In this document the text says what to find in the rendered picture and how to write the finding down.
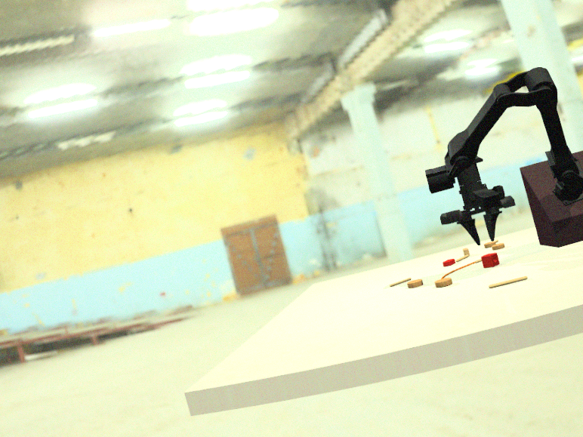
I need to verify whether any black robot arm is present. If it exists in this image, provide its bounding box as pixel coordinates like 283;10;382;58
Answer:
425;67;583;210

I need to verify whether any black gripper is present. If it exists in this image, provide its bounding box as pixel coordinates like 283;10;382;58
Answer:
440;181;516;245

